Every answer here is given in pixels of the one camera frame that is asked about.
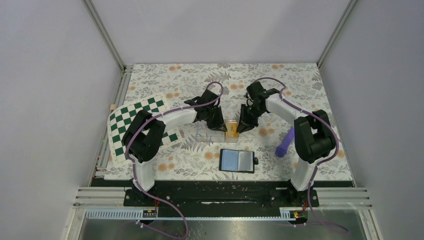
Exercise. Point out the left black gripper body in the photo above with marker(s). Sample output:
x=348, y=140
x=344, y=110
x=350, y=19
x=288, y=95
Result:
x=211, y=110

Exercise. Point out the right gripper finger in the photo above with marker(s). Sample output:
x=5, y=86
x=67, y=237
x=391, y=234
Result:
x=243, y=126
x=252, y=121

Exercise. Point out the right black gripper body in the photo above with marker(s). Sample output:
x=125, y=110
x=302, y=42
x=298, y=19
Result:
x=253, y=109

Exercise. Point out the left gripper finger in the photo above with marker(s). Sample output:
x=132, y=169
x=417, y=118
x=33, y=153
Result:
x=211, y=122
x=217, y=122

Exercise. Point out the clear plastic box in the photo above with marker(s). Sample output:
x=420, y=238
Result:
x=205, y=135

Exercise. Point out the black leather card holder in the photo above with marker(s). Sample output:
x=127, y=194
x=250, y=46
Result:
x=247, y=161

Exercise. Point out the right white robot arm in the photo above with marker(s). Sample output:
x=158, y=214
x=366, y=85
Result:
x=314, y=138

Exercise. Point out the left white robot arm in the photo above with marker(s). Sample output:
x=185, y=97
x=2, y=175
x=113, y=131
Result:
x=143, y=138

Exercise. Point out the floral table mat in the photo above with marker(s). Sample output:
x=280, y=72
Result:
x=184, y=158

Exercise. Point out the purple cylindrical marker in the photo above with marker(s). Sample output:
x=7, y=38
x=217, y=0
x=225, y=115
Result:
x=282, y=149

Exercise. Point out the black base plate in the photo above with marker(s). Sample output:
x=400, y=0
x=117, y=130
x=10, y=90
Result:
x=238, y=195

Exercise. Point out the white slotted cable duct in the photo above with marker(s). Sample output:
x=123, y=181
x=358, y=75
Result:
x=205, y=212

